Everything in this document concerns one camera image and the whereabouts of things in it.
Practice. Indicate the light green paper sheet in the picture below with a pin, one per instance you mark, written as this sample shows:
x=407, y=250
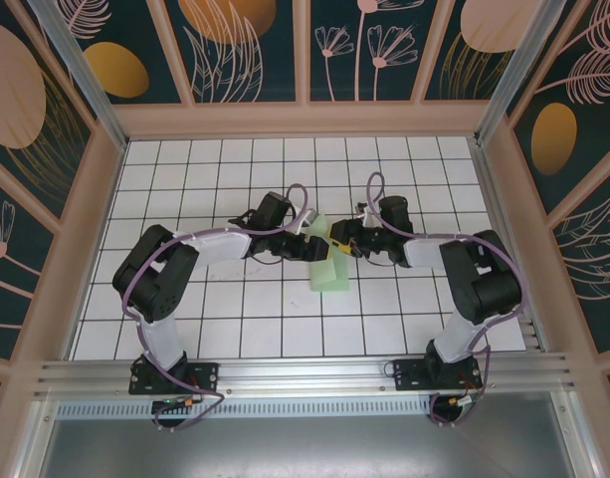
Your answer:
x=329, y=279

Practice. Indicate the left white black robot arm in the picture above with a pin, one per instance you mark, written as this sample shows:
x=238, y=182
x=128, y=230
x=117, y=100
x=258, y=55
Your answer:
x=160, y=343

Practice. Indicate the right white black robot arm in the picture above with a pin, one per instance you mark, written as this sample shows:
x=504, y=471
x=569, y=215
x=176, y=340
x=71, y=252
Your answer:
x=454, y=343

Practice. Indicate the long aluminium mounting rail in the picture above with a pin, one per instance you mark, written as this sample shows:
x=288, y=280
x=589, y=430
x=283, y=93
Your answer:
x=304, y=373

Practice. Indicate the aluminium side rail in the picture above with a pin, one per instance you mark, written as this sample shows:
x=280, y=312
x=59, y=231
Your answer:
x=492, y=189

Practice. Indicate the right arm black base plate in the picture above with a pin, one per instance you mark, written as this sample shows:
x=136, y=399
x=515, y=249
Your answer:
x=409, y=378

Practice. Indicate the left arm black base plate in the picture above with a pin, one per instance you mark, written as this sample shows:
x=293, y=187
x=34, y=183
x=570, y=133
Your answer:
x=205, y=378

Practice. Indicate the aluminium corner post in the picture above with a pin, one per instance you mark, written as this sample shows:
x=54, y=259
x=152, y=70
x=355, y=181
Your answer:
x=518, y=74
x=90, y=84

